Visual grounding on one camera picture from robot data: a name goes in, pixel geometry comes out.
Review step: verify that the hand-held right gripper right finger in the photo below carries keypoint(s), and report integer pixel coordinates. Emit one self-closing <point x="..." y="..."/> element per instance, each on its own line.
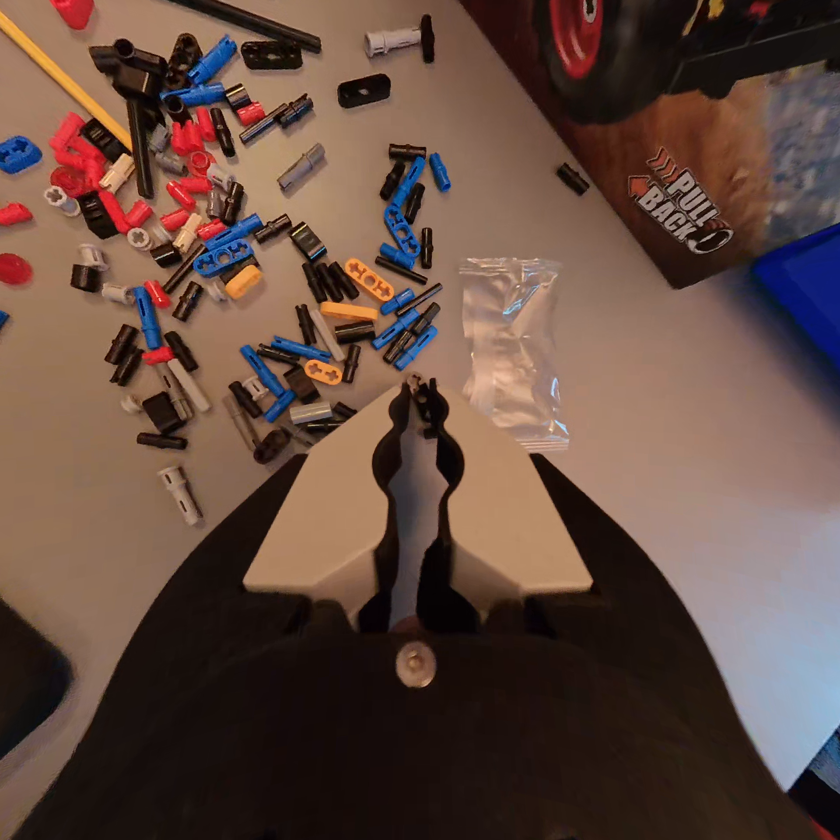
<point x="518" y="525"/>

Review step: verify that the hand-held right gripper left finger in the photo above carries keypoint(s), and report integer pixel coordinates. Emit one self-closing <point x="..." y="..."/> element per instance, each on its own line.
<point x="315" y="525"/>

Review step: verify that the black thin beam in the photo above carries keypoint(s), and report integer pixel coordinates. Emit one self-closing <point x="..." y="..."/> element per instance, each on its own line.
<point x="423" y="400"/>

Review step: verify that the light grey long pin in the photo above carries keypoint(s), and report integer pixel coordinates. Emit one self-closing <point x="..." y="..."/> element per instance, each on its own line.
<point x="178" y="493"/>

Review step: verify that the clear empty plastic bag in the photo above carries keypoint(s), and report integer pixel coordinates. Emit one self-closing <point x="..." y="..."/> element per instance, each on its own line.
<point x="512" y="341"/>

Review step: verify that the pile of small building pieces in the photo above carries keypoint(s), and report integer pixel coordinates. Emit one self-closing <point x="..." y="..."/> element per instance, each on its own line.
<point x="223" y="246"/>

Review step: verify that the black dimpled panel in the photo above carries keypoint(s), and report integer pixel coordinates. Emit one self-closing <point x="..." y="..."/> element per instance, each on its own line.
<point x="26" y="676"/>

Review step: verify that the black short pin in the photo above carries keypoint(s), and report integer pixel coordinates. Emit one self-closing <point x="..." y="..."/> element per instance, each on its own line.
<point x="572" y="178"/>

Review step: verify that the dark grey long pin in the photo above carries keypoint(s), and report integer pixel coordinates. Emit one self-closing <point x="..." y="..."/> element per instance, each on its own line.
<point x="300" y="167"/>

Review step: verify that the blue tray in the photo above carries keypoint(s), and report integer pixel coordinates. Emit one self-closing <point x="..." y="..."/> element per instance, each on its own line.
<point x="807" y="295"/>

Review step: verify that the toy truck box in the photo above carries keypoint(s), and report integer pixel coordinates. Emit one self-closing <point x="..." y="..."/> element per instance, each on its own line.
<point x="656" y="164"/>

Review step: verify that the red round plate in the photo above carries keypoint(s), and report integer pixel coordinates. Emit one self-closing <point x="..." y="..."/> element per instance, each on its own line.
<point x="14" y="269"/>

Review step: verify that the black oval beam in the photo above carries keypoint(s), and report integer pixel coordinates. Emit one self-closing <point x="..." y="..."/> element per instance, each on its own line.
<point x="348" y="92"/>
<point x="295" y="56"/>

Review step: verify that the blue thin oval beam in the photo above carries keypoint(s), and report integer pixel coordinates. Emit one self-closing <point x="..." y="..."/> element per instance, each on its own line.
<point x="19" y="155"/>

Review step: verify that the long black axle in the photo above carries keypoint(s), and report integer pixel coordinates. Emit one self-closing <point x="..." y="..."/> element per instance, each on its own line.
<point x="262" y="26"/>

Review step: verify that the yellow axle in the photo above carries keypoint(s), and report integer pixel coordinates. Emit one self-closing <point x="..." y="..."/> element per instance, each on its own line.
<point x="65" y="82"/>

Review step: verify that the red oval connector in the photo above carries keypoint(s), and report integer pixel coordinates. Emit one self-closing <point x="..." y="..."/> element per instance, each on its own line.
<point x="72" y="12"/>

